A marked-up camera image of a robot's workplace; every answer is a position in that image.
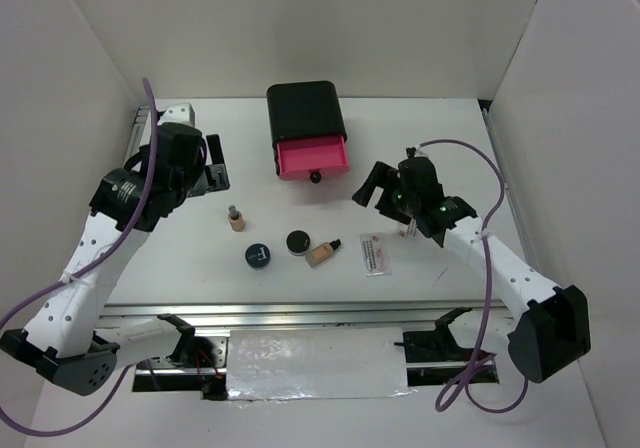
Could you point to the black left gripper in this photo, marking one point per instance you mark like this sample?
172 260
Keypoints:
214 177

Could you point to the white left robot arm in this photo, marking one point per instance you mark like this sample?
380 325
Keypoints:
62 342

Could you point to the black lid powder jar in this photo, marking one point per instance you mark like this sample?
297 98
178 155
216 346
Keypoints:
298 242

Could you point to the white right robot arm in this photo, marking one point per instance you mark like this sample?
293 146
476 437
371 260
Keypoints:
552 323

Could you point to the lying beige foundation bottle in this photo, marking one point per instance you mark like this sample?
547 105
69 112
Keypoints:
322 253

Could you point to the aluminium front rail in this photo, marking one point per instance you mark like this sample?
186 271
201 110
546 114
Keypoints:
287 315

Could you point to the aluminium rail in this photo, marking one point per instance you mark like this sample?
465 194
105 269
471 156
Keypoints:
137 131
515 208
287 315

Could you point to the aluminium left side rail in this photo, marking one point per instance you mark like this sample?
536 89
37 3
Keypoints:
137 131

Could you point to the small clear sachet packet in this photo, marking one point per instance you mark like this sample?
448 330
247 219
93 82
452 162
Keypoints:
408 230

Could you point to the upright beige foundation bottle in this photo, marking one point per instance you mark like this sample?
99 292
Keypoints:
235 219

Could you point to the aluminium right side rail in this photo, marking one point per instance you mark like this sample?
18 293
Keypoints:
515 208

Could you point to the large clear sachet packet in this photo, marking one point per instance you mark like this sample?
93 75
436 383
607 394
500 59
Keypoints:
375 254

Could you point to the white foil cover sheet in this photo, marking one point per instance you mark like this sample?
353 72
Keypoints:
336 363

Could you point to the navy round compact jar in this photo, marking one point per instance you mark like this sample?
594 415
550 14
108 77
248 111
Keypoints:
257 256

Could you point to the black drawer organizer box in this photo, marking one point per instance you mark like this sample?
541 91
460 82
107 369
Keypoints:
303 110

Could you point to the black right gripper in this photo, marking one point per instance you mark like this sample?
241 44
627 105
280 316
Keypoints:
381 175

